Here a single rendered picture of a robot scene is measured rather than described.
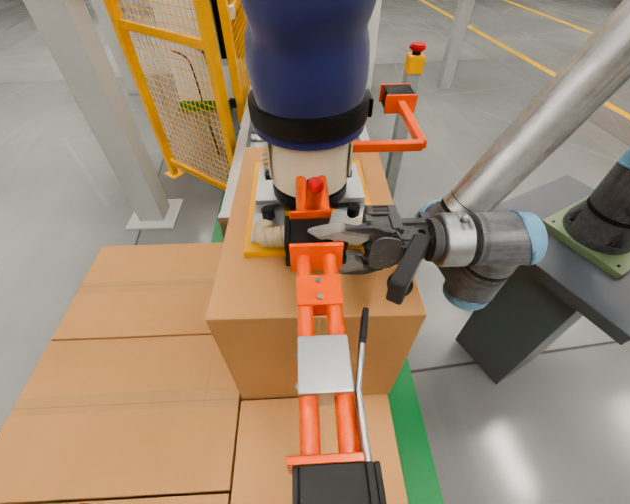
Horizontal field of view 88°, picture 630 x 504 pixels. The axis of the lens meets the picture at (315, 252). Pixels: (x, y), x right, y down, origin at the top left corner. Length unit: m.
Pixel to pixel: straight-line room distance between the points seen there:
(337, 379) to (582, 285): 0.86
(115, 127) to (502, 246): 1.88
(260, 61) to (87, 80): 1.49
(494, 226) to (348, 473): 0.40
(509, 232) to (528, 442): 1.23
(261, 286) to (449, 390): 1.18
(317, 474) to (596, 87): 0.63
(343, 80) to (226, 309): 0.43
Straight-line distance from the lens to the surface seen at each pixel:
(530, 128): 0.67
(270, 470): 0.92
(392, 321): 0.63
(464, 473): 1.57
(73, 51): 1.98
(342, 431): 0.38
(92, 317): 1.28
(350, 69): 0.57
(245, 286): 0.64
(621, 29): 0.68
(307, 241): 0.50
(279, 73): 0.56
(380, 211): 0.55
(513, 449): 1.67
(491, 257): 0.58
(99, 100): 2.03
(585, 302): 1.10
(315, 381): 0.39
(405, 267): 0.48
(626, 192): 1.13
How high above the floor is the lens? 1.45
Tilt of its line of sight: 47 degrees down
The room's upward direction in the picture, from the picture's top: straight up
